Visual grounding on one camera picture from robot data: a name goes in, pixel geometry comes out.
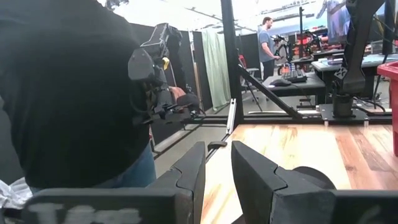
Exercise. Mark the black frame upright post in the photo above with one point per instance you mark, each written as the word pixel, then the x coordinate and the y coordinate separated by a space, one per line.
pixel 231 62

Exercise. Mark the black frame base rail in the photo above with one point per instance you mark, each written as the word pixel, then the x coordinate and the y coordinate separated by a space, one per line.
pixel 273 119

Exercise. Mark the black stand pole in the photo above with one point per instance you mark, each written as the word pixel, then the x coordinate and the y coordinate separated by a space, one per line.
pixel 301 31

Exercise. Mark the person's hand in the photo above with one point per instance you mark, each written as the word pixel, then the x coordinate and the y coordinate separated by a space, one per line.
pixel 178 93

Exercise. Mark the black computer mouse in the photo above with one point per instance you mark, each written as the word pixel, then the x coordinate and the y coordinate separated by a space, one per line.
pixel 280 82

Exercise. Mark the silver aluminium rail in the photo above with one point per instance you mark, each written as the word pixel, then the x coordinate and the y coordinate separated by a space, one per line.
pixel 231 116

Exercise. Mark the person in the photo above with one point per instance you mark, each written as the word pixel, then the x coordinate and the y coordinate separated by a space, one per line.
pixel 265 46
pixel 62 93

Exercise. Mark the computer monitor with bright screen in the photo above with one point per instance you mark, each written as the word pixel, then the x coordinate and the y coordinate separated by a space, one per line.
pixel 337 21

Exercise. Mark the black frame diagonal brace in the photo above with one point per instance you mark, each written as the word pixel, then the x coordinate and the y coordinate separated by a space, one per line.
pixel 267 93

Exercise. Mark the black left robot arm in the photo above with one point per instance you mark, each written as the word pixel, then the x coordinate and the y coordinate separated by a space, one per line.
pixel 353 68

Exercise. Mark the pale green curtain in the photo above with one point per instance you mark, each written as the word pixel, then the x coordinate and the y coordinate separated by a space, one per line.
pixel 216 68

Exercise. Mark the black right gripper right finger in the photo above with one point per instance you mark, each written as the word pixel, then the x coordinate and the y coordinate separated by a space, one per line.
pixel 255 180

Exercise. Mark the table with blue mat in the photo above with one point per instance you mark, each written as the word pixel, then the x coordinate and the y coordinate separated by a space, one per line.
pixel 373 60

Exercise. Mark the red and black folding chair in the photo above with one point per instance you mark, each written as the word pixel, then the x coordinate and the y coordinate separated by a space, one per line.
pixel 250 77

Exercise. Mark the black partition panel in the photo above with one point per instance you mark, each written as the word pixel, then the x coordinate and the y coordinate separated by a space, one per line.
pixel 202 77
pixel 250 49
pixel 183 62

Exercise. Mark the black computer keyboard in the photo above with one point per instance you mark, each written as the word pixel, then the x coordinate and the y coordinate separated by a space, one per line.
pixel 294 76

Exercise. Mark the red plastic bin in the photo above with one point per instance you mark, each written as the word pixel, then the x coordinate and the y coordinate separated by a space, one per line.
pixel 392 93

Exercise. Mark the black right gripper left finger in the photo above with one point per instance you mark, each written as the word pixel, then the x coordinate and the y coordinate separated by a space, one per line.
pixel 192 168

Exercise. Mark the white crumpled plastic sheet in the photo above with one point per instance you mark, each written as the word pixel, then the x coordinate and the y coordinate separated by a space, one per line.
pixel 14 194

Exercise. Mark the black desk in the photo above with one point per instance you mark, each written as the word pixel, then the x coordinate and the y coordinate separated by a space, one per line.
pixel 308 87

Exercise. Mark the black table edge clamp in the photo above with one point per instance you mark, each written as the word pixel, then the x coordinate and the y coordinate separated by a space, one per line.
pixel 217 145

